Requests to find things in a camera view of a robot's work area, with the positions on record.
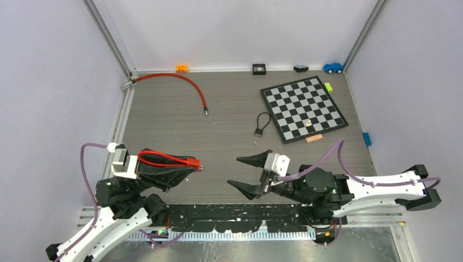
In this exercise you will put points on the lime green block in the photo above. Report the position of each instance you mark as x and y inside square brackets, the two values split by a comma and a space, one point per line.
[328, 87]

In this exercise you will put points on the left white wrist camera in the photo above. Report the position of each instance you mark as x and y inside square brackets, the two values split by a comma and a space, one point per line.
[123, 164]

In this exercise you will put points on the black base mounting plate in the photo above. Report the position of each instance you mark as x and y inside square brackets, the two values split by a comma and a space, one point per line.
[241, 218]

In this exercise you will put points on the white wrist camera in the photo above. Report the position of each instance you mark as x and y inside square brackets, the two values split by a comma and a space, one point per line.
[277, 164]
[123, 164]

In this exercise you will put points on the aluminium front rail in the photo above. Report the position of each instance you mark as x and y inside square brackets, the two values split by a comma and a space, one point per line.
[387, 218]

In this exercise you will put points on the black white chessboard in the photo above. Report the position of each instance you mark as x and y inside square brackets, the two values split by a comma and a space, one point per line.
[294, 103]

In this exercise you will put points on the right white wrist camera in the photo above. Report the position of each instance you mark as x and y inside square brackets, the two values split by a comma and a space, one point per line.
[277, 164]

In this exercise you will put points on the tan wooden block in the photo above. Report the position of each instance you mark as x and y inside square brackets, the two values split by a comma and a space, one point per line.
[314, 138]

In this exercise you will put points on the black cable padlock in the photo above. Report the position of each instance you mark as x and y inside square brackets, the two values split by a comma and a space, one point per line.
[259, 130]

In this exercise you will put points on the blue toy brick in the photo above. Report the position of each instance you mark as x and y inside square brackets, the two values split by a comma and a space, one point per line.
[367, 139]

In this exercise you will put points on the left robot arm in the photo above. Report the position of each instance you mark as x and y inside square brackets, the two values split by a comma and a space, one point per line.
[119, 208]

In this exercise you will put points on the orange toy block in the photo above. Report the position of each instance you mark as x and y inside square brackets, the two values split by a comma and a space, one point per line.
[182, 68]

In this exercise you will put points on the blue toy car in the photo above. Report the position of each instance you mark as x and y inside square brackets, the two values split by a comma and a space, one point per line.
[333, 68]

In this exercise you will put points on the small black box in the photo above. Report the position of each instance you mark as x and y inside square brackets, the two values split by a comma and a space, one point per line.
[258, 69]

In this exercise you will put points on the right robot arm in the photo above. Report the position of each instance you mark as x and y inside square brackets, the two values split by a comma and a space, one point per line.
[337, 195]

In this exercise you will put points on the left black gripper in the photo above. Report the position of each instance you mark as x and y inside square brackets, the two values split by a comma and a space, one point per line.
[164, 176]

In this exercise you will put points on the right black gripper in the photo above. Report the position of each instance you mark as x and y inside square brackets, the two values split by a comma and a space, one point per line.
[252, 191]

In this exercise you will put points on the small black toy car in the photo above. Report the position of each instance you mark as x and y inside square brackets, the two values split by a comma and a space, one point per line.
[300, 68]

